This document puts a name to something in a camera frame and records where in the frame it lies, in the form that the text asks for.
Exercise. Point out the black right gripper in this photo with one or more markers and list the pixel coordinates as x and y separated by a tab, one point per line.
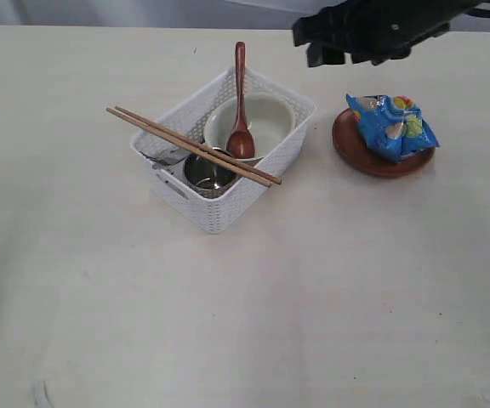
374	31

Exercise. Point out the blue snack chip bag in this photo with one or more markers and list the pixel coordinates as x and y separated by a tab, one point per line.
391	127

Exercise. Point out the brown round plate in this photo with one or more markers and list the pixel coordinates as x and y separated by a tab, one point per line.
348	143

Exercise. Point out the stainless steel cup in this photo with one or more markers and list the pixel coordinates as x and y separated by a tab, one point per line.
206	178

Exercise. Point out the silver table knife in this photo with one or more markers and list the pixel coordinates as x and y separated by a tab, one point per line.
178	153

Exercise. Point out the white plastic woven basket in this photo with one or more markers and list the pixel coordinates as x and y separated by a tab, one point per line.
189	118

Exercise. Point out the pale green ceramic bowl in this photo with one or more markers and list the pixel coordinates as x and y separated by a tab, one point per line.
270	120

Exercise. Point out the brown wooden spoon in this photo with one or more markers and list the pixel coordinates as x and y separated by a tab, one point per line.
240	143

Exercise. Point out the silver metal fork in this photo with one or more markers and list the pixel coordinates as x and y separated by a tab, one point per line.
164	158

